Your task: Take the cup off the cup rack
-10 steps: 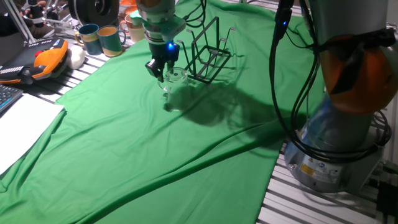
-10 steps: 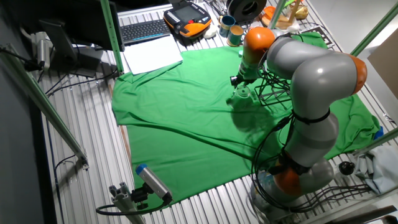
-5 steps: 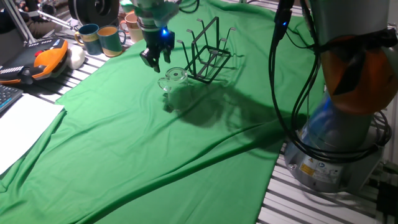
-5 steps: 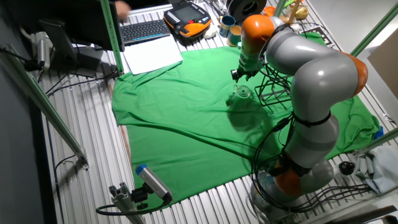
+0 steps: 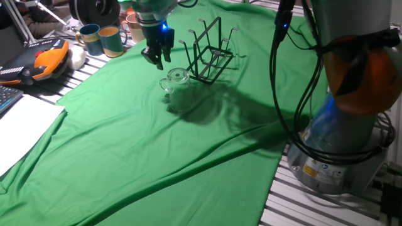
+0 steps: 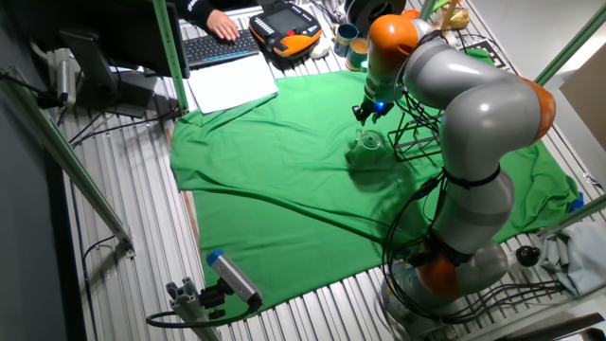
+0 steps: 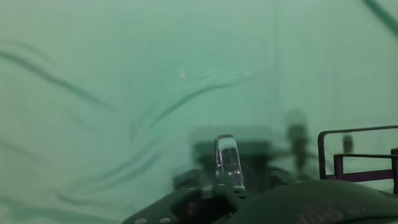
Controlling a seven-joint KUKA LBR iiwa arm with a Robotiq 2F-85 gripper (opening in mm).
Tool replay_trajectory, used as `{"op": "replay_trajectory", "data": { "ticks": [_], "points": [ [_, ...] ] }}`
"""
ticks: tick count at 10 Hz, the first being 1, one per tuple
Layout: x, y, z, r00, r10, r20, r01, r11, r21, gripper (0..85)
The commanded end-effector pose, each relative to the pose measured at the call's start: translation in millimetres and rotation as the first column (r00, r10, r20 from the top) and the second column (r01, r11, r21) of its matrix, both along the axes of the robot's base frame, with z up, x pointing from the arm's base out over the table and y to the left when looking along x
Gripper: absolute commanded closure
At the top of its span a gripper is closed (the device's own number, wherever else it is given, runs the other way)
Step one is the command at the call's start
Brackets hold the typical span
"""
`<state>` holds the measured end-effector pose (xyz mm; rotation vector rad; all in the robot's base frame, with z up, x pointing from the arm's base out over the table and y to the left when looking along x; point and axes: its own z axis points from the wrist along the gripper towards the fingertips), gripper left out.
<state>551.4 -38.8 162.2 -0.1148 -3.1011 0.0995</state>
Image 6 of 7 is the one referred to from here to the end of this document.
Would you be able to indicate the person's bare hand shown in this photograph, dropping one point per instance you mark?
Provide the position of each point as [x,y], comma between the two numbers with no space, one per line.
[223,24]

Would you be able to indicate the green frame bar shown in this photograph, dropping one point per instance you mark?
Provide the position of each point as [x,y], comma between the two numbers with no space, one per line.
[573,215]
[66,161]
[573,45]

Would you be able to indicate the black monitor stand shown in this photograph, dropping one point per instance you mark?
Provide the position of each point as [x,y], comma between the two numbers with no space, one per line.
[99,76]

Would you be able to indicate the dark blue tan-banded mug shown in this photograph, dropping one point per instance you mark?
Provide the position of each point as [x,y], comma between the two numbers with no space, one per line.
[344,40]

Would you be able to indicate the black computer monitor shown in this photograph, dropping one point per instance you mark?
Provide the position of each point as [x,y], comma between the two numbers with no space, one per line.
[104,33]

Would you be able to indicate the golden shiny object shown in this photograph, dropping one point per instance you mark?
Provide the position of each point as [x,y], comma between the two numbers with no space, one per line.
[458,19]

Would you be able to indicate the pale blue crumpled cloth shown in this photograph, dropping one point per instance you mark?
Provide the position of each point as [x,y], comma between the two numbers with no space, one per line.
[575,258]

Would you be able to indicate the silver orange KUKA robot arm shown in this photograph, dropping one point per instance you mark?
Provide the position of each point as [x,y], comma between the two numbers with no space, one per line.
[478,113]

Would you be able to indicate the clear glass cup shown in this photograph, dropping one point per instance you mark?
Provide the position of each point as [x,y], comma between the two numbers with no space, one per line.
[367,149]

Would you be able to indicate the green cloth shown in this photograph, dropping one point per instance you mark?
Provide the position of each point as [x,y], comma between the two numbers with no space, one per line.
[284,180]

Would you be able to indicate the aluminium profile camera bracket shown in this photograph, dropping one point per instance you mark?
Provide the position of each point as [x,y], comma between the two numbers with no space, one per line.
[189,308]

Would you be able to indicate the black filament spool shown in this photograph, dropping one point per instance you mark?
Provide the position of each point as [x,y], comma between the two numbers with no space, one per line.
[369,12]

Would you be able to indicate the orange black teach pendant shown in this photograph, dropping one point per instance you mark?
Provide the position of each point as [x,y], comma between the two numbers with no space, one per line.
[286,30]

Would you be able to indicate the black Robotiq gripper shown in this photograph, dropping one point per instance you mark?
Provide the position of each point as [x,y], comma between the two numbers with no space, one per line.
[379,105]

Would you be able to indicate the silver cylinder device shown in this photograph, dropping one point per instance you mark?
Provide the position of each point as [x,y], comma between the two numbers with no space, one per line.
[64,78]

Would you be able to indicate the silver camera with blue cap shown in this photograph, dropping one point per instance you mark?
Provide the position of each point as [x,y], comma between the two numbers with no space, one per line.
[234,279]

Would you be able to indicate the teal tan-banded mug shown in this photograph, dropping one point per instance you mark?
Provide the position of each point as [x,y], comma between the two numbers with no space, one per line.
[356,54]

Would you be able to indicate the white rounded lump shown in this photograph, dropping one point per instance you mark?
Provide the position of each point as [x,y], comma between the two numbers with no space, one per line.
[321,48]

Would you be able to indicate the black round knob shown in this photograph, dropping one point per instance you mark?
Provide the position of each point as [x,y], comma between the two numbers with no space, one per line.
[527,256]

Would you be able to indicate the black white marker board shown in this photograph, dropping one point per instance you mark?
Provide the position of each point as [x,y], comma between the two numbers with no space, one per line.
[487,52]

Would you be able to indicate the person's black sleeved forearm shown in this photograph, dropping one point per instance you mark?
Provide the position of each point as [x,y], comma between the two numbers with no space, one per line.
[194,8]

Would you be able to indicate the green frame post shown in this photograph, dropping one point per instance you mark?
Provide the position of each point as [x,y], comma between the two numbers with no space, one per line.
[170,52]

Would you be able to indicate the white paper sheet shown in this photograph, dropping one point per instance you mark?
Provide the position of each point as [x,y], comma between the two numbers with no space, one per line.
[232,85]

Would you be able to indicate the brown cardboard sheet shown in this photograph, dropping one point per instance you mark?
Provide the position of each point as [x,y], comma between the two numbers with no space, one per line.
[587,104]

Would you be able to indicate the black computer keyboard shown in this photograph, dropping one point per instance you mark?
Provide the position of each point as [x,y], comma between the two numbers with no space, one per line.
[220,49]

